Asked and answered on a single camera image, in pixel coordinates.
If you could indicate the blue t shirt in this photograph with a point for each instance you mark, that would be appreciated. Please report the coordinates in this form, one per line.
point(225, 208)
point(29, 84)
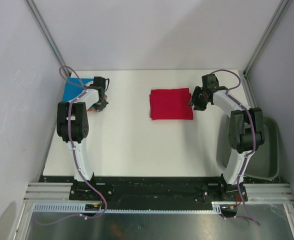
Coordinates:
point(71, 91)

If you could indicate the left aluminium frame post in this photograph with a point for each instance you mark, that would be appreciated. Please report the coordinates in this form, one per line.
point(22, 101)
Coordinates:
point(40, 22)

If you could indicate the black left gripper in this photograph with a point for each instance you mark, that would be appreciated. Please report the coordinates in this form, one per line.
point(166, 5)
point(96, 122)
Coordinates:
point(101, 107)

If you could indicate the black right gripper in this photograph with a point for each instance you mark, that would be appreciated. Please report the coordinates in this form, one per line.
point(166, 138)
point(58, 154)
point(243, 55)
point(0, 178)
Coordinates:
point(198, 106)

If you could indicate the aluminium profile crossbar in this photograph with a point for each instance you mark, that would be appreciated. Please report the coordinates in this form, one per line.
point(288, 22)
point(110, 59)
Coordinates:
point(269, 193)

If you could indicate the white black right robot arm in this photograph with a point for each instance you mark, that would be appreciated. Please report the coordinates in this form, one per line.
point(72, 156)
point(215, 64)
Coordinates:
point(246, 127)

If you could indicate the right aluminium frame post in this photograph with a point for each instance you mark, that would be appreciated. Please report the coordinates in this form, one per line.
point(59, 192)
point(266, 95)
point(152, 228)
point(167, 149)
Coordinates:
point(267, 34)

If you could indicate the red t shirt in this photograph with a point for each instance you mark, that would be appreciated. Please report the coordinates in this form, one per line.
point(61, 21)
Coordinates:
point(170, 104)

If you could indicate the dark green plastic tray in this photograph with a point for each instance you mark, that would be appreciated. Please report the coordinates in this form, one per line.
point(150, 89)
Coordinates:
point(264, 164)

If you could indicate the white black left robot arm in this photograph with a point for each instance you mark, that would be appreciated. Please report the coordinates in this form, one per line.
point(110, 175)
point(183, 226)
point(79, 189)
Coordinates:
point(72, 123)

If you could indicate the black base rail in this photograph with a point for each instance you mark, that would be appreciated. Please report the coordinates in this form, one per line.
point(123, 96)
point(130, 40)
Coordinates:
point(157, 193)

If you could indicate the aluminium frame post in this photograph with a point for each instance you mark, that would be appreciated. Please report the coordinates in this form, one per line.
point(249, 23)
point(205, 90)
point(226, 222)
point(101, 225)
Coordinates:
point(40, 22)
point(267, 34)

